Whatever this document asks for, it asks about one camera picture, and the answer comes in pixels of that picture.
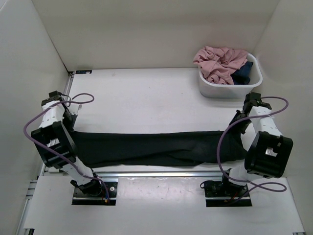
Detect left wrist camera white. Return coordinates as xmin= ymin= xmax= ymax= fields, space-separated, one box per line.
xmin=68 ymin=104 xmax=82 ymax=116

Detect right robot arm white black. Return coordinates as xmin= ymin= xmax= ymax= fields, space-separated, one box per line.
xmin=220 ymin=92 xmax=293 ymax=196

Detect navy blue garment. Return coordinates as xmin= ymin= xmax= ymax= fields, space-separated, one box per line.
xmin=231 ymin=61 xmax=253 ymax=85

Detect white plastic basket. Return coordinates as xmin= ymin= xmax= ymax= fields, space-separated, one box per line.
xmin=198 ymin=52 xmax=264 ymax=99

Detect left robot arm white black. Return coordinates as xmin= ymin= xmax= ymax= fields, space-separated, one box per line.
xmin=30 ymin=91 xmax=103 ymax=196

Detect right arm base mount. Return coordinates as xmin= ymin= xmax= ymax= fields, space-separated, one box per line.
xmin=200 ymin=179 xmax=252 ymax=208

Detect aluminium frame rail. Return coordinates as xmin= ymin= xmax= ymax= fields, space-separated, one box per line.
xmin=15 ymin=71 xmax=75 ymax=235

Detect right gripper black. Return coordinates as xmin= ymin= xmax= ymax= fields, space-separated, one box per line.
xmin=227 ymin=110 xmax=252 ymax=135

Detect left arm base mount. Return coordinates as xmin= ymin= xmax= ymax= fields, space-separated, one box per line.
xmin=70 ymin=179 xmax=118 ymax=206

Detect black trousers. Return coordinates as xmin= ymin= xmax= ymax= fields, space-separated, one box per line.
xmin=72 ymin=130 xmax=247 ymax=168

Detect pink crumpled garment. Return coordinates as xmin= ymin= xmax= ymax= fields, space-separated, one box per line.
xmin=193 ymin=46 xmax=248 ymax=85

